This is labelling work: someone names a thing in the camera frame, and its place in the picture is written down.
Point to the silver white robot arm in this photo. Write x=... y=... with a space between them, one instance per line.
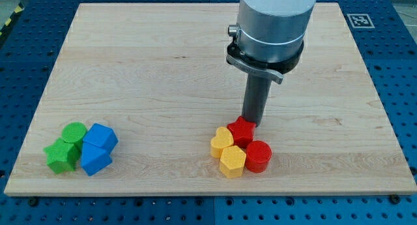
x=272 y=30

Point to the yellow heart block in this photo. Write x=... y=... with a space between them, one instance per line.
x=222 y=139

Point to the red star block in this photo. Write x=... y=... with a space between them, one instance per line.
x=242 y=131

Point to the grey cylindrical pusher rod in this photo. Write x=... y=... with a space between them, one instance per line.
x=255 y=97

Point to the yellow hexagon block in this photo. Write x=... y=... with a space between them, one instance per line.
x=232 y=161

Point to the light wooden board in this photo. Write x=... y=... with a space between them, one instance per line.
x=157 y=75

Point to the red cylinder block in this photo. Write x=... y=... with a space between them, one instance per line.
x=258 y=155

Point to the black silver tool clamp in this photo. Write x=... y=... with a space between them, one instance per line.
x=254 y=63

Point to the blue cube block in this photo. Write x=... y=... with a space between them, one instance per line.
x=101 y=136

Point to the blue pentagon block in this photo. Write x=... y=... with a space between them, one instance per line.
x=94 y=159

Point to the green cylinder block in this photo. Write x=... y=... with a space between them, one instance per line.
x=74 y=133

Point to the green star block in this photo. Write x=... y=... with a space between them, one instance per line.
x=62 y=156

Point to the white fiducial marker tag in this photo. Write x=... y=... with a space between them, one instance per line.
x=360 y=21

